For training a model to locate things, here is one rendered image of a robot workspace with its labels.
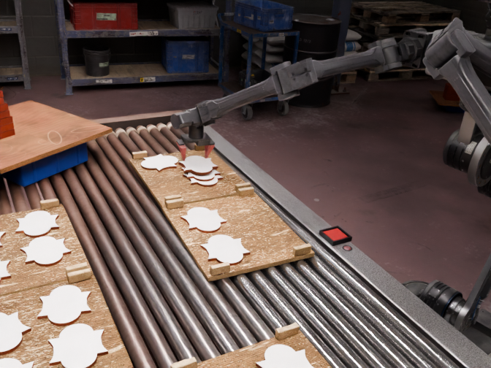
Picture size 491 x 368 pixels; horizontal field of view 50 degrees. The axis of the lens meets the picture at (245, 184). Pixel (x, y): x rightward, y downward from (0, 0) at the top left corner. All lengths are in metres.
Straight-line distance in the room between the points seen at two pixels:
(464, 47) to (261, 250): 0.78
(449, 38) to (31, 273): 1.23
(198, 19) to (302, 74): 4.59
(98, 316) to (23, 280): 0.26
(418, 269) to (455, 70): 2.14
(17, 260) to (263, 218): 0.76
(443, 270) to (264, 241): 1.94
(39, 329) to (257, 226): 0.74
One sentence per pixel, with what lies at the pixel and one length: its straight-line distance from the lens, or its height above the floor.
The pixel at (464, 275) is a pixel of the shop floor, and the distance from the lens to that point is 3.46.
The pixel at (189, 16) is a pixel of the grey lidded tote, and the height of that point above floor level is 0.78.
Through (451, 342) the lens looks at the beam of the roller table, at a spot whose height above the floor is 0.92.
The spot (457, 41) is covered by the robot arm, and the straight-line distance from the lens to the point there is 1.40.
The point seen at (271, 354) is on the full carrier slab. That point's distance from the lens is 1.28.
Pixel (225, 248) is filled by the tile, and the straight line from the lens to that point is 1.60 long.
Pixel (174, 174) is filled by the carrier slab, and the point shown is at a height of 0.94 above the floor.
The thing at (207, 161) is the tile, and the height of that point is 0.98.
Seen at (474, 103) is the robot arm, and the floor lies 1.48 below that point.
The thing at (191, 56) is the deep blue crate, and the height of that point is 0.33.
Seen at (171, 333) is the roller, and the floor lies 0.92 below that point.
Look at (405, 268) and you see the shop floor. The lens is 3.37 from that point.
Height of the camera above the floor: 1.84
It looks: 27 degrees down
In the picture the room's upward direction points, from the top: 4 degrees clockwise
